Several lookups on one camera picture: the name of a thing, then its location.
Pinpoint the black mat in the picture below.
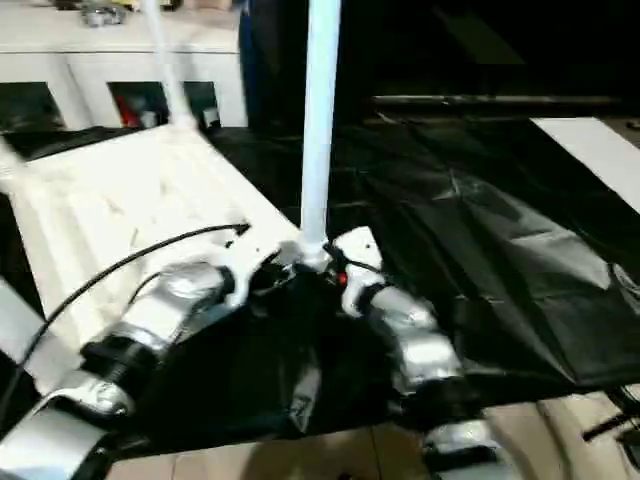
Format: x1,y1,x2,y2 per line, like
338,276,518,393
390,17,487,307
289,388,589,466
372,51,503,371
0,114,640,454

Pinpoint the red carton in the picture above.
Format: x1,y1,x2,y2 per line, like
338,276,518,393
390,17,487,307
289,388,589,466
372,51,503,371
119,94,141,129

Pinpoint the black white patterned bag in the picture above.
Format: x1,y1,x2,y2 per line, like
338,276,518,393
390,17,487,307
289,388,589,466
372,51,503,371
82,2,126,27

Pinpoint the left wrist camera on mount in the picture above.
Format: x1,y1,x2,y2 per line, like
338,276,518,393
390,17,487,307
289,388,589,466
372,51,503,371
209,229,286,309

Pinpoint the white plastic table top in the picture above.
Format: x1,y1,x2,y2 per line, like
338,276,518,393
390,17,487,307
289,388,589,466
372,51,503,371
9,122,331,396

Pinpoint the white plastic table leg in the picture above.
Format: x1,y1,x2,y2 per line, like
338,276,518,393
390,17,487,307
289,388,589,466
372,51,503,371
0,134,26,186
142,0,201,136
298,0,346,271
0,279,56,381

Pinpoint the dark metal bar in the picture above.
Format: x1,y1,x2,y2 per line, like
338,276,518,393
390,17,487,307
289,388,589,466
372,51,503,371
372,92,626,109

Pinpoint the white sideboard cabinet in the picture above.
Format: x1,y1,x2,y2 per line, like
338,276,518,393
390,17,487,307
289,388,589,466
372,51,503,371
0,0,249,132

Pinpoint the black left camera cable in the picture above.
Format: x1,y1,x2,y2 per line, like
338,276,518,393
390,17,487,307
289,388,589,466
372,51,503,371
0,223,252,416

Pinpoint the white paper sheet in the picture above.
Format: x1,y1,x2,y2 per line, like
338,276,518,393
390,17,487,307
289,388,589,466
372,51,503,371
529,116,640,216

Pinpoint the blue upright panel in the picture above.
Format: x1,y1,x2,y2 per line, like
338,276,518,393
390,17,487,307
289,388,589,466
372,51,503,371
237,0,271,129

